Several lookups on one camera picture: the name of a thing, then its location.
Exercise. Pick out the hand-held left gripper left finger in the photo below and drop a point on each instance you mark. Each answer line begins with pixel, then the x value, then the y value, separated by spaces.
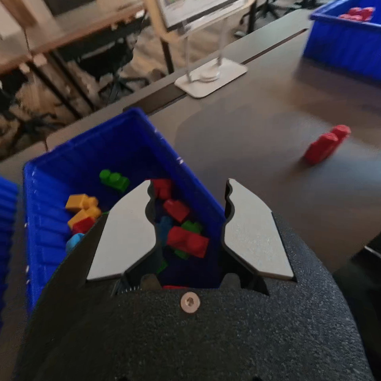
pixel 125 238

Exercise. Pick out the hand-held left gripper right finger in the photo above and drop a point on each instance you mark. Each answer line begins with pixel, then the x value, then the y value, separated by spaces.
pixel 256 238

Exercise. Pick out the pile of mixed colour blocks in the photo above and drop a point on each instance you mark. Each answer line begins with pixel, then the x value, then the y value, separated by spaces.
pixel 186 241

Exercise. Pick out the blue bin with mixed blocks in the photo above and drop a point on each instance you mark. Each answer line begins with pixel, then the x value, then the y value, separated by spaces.
pixel 89 148

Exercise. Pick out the red mega block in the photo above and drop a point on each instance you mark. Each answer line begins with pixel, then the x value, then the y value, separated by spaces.
pixel 341 132
pixel 320 148

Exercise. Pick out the blue bin with red blocks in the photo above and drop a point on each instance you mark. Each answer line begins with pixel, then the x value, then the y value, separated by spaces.
pixel 339 44

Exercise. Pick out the pile of red blocks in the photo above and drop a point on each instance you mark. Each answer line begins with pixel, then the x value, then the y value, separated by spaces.
pixel 357 13

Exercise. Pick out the light blue block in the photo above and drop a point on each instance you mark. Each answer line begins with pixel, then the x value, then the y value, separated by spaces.
pixel 74 241

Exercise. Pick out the ribbed blue bin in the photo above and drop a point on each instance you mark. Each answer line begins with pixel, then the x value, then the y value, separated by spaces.
pixel 7 238

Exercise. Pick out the person's dark jacket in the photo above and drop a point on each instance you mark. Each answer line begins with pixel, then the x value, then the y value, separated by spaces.
pixel 360 297

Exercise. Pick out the acrylic sign stand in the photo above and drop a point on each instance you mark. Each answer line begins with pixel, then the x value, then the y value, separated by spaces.
pixel 208 77

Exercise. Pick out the black office chair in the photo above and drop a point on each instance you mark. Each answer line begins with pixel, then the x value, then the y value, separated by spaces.
pixel 104 65

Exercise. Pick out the wooden display board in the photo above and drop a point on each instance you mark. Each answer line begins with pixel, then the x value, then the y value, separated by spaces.
pixel 159 38

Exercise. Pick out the brown top office table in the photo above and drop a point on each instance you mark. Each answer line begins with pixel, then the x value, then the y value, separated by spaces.
pixel 59 32

